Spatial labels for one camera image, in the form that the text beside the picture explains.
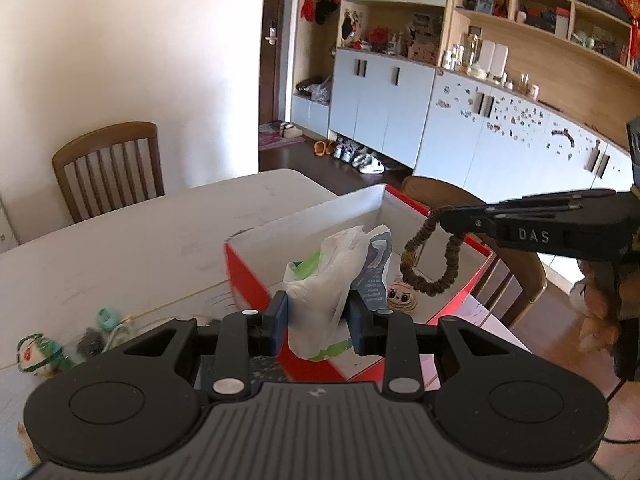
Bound brown wooden chair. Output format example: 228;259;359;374
400;175;549;332

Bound brown bead bracelet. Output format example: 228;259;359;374
399;207;467;299

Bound dark blue speckled mat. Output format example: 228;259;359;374
250;356;290;385

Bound white storage canisters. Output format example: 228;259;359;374
476;39;509;84

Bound black cable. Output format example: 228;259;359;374
602;379;640;447

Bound black hanging hat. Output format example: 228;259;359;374
314;0;342;26

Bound red knot decoration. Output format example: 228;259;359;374
617;0;640;63

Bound small plush doll face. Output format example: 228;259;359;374
387;279;419;312

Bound small cardboard box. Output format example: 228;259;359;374
407;41;437;64

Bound white and wood wall cabinet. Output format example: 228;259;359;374
290;0;640;197

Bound patterned doormat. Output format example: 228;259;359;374
258;127;312;152

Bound row of sneakers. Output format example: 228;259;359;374
334;139;385;176

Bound white sachet with green tassel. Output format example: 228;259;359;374
16;332;77;377

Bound wooden slat-back chair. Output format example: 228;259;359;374
52;121;166;224

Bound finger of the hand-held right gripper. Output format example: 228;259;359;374
429;204;583;247
487;189;617;209

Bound dark brown door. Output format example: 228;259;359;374
259;0;297;143

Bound white plastic bag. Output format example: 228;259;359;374
283;225;392;362

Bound person's right hand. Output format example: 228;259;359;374
574;260;622;356

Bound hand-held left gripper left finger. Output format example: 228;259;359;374
122;292;291;402

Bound teal knitted item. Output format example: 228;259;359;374
96;308;122;332

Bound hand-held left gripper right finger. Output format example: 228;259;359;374
350;294;521;402

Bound red cardboard box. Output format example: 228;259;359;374
224;184;497;386

